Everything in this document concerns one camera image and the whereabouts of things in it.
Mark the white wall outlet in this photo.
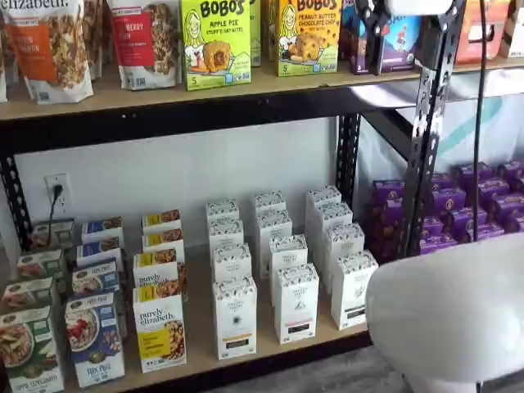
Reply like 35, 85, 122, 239
43, 173, 71, 215

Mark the blue purple Zbar box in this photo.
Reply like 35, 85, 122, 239
339, 0, 423, 77

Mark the white yellow granola box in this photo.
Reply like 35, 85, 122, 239
132, 279, 189, 374
141, 209, 183, 235
132, 249, 182, 292
141, 228, 186, 255

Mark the white box pink strip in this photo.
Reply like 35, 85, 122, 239
253, 191, 288, 216
273, 262, 321, 346
268, 233, 309, 308
256, 209, 294, 280

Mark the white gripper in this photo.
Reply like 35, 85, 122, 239
355, 0, 455, 77

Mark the red label granola bag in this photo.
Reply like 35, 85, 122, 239
107, 0, 183, 92

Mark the white box yellow strip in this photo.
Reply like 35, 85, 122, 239
211, 275, 260, 362
211, 242, 253, 286
205, 198, 241, 224
208, 217, 245, 251

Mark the long black robot cable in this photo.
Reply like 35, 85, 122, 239
472, 0, 491, 246

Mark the green oatmeal box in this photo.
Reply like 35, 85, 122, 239
0, 305, 66, 393
16, 248, 67, 284
0, 277, 57, 317
30, 218, 77, 251

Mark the orange Bobo's peanut butter box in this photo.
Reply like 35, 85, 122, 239
278, 0, 342, 79
263, 0, 282, 63

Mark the orange label granola bag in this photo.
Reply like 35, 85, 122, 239
1, 0, 96, 106
80, 0, 112, 81

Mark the orange snack box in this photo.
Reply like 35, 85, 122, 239
453, 0, 513, 67

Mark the blue oatmeal box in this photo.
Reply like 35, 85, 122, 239
70, 257, 122, 299
65, 291, 126, 388
80, 216, 125, 245
76, 236, 124, 268

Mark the black metal shelving rack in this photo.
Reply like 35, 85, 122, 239
0, 0, 467, 393

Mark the black power plug cord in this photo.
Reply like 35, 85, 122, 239
47, 183, 66, 247

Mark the wooden shelf board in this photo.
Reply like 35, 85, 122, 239
0, 60, 423, 122
451, 54, 524, 75
61, 239, 372, 393

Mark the green Bobo's apple pie box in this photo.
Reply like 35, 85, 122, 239
179, 0, 253, 93
249, 0, 264, 69

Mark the beige brown box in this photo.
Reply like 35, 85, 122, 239
499, 0, 524, 59

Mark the white box dark strip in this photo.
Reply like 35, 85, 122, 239
323, 222, 367, 296
330, 249, 380, 331
314, 201, 355, 263
305, 185, 343, 238

